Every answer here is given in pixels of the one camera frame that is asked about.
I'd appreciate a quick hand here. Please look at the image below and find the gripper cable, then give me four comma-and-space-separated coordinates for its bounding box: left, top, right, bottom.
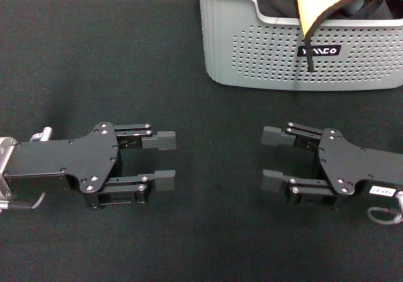
0, 193, 47, 214
367, 191, 403, 225

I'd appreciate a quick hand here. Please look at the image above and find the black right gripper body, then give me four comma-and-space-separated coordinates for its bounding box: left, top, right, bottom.
316, 128, 403, 210

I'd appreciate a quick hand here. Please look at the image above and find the yellow grey towel black trim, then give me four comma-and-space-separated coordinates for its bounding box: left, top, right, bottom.
222, 0, 402, 73

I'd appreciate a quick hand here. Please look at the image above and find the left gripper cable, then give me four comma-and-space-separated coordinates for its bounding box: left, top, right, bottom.
0, 193, 47, 214

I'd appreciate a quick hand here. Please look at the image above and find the black cloth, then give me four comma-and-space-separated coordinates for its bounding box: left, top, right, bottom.
201, 0, 403, 21

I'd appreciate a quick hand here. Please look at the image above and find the black tablecloth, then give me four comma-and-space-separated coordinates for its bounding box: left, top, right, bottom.
0, 0, 403, 282

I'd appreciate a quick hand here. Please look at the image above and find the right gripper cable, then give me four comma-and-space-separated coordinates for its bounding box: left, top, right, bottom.
367, 191, 403, 225

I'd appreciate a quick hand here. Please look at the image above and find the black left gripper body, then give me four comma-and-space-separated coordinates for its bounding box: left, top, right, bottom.
3, 121, 122, 210

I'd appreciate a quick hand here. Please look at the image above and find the grey perforated plastic storage box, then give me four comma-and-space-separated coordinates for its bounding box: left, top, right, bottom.
191, 0, 403, 93

